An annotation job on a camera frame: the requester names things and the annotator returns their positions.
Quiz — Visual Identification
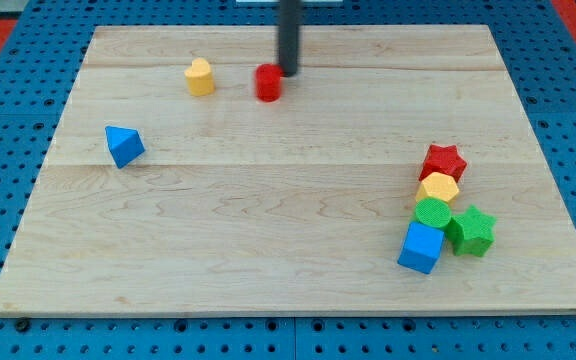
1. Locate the green cylinder block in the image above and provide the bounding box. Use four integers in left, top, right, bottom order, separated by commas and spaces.
412, 197, 452, 230

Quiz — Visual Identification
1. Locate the light wooden board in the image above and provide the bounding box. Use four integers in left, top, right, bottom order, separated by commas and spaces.
0, 25, 576, 318

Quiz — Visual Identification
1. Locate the yellow heart block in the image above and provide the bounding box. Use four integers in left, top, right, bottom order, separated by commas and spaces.
184, 58, 215, 96

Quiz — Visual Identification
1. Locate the red star block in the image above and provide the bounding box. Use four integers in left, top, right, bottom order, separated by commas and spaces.
418, 144, 468, 182

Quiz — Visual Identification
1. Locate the yellow hexagon block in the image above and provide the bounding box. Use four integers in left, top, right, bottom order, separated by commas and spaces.
415, 172, 460, 204

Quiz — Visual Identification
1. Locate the blue cube block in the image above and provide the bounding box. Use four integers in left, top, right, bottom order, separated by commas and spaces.
397, 222, 444, 274

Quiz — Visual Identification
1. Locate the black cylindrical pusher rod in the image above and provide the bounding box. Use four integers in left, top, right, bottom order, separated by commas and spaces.
277, 0, 302, 77

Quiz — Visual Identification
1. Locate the green star block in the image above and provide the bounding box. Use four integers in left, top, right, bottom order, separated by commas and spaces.
445, 205, 497, 257

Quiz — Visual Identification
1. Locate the blue triangle block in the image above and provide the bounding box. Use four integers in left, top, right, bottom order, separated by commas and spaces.
105, 126, 145, 169

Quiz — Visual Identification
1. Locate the red cylinder block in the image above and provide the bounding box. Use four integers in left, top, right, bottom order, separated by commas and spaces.
254, 63, 283, 102

